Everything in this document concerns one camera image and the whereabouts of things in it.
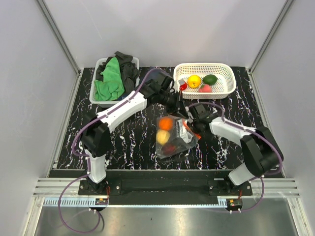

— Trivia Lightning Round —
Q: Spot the clear zip top bag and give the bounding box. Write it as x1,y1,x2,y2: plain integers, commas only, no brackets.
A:
156,116,201,159

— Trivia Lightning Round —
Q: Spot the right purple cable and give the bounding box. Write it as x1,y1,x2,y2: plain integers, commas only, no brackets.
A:
188,102,284,214

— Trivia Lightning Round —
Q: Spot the dark red fake fruit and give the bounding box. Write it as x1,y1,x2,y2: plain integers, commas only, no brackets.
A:
162,144,176,155

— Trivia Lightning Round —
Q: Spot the pink fake peach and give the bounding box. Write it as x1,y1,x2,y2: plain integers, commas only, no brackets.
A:
199,84,212,93

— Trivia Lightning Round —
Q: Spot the white perforated basket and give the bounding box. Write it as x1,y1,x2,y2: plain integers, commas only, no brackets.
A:
173,63,236,100

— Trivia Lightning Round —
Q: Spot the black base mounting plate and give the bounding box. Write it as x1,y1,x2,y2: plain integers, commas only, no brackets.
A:
78,170,252,207

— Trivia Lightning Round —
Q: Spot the green cloth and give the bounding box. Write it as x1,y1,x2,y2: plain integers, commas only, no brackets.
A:
94,57,125,101

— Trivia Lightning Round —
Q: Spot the purple cable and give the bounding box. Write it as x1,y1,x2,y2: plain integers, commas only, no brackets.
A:
57,67,163,233
188,102,284,214

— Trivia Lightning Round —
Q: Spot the black cloth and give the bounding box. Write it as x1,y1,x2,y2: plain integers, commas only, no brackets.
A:
95,51,140,94

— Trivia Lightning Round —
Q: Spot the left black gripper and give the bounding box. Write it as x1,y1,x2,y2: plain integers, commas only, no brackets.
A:
158,90,189,119

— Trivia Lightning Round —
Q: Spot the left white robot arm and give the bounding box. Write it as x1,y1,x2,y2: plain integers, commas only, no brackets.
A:
77,68,188,195

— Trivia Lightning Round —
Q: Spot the dark green fake vegetable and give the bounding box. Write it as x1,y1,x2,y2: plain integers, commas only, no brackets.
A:
202,74,218,86

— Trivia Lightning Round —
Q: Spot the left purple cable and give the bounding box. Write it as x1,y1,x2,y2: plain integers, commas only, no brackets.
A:
57,67,163,233

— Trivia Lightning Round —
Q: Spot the yellow fake fruit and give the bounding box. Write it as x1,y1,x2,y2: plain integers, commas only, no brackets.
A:
156,129,170,145

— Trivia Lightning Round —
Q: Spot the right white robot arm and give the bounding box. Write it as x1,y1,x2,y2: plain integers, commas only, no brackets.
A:
186,102,284,195

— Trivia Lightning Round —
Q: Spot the white slotted cable duct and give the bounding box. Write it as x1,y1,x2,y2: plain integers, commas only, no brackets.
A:
43,198,229,208

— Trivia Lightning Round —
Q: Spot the orange fake fruit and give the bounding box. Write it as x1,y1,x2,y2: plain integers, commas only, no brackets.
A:
158,117,173,131

